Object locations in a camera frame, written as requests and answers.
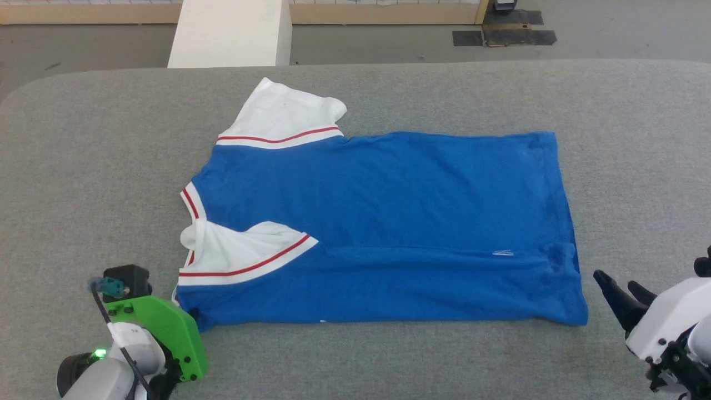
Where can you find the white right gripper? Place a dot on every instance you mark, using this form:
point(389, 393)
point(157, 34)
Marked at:
point(669, 319)

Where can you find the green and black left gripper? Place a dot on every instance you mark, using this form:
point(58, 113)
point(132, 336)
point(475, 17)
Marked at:
point(166, 336)

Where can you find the blue white red-striped jersey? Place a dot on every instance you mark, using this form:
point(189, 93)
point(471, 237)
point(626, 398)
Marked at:
point(389, 222)

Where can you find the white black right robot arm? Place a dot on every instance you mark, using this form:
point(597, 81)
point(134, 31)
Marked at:
point(686, 366)

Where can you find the grey felt table cover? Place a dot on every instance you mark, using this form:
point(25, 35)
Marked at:
point(83, 194)

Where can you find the white rectangular box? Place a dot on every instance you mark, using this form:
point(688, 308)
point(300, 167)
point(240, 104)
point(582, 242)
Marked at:
point(230, 33)

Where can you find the small black floor tape patch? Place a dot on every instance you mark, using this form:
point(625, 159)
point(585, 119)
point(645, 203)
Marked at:
point(514, 18)

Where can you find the lemon print wood-framed partition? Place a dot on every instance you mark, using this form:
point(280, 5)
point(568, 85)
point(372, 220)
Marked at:
point(222, 12)

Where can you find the grey stand leg black caster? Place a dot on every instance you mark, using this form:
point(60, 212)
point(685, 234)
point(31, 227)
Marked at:
point(505, 5)

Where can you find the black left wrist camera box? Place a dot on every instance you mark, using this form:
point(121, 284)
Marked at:
point(129, 280)

